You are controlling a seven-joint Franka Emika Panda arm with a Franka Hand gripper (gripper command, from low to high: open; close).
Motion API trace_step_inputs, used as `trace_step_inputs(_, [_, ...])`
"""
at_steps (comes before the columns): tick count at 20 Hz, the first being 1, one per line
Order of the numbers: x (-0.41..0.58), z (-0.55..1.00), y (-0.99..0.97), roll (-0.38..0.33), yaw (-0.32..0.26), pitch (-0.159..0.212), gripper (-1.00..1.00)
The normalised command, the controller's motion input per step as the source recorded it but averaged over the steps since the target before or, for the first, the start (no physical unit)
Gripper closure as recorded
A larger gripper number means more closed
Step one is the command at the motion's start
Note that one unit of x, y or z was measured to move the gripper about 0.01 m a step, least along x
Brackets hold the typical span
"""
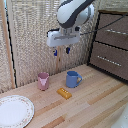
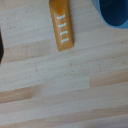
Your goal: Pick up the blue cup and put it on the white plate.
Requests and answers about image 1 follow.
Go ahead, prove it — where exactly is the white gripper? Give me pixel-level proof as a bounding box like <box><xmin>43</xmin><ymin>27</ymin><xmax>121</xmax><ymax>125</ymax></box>
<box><xmin>45</xmin><ymin>27</ymin><xmax>82</xmax><ymax>57</ymax></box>

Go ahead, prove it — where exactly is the blue ceramic mug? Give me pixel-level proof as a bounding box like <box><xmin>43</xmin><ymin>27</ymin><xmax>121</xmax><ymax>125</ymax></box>
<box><xmin>65</xmin><ymin>70</ymin><xmax>83</xmax><ymax>89</ymax></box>

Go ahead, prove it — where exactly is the pink ribbed cup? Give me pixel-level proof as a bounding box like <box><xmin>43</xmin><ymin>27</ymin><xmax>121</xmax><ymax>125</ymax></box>
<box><xmin>37</xmin><ymin>72</ymin><xmax>50</xmax><ymax>92</ymax></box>

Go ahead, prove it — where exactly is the yellow rectangular block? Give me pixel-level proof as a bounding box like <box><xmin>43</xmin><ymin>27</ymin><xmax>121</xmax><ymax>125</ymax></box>
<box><xmin>56</xmin><ymin>87</ymin><xmax>73</xmax><ymax>100</ymax></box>

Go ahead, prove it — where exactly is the dark brown drawer cabinet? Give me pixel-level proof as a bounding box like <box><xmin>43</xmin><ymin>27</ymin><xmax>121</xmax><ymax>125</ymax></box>
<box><xmin>87</xmin><ymin>9</ymin><xmax>128</xmax><ymax>82</ymax></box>

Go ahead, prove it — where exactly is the white floral-rimmed plate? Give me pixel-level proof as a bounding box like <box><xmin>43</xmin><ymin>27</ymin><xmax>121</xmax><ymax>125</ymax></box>
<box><xmin>0</xmin><ymin>94</ymin><xmax>36</xmax><ymax>128</ymax></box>

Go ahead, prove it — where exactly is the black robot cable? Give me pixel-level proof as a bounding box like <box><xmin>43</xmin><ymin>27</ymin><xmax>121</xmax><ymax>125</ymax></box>
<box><xmin>79</xmin><ymin>14</ymin><xmax>128</xmax><ymax>36</ymax></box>

